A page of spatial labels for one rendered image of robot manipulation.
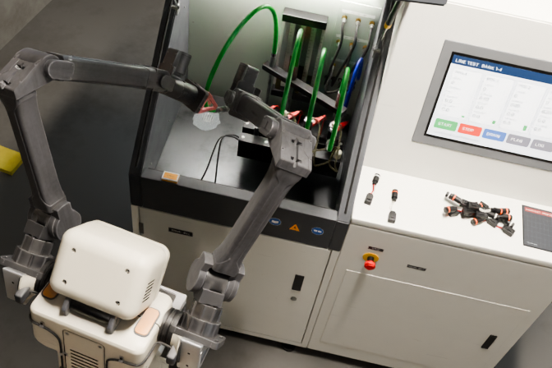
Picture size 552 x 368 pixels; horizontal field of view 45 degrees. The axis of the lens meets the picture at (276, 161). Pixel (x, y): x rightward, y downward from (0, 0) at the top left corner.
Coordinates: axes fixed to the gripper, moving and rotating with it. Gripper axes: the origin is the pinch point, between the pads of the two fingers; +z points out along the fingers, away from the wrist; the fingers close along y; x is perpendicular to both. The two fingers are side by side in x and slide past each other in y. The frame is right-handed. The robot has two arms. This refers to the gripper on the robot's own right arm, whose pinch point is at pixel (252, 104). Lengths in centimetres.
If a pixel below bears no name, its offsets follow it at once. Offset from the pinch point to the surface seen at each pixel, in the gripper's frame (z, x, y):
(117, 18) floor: 173, 150, 13
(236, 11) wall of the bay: 15.9, 22.5, 26.0
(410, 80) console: 6.2, -39.8, 24.8
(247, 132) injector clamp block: 20.2, 3.9, -9.4
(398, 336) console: 60, -69, -58
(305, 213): 7.5, -26.5, -24.2
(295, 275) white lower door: 33, -28, -49
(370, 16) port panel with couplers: 17.2, -19.3, 40.3
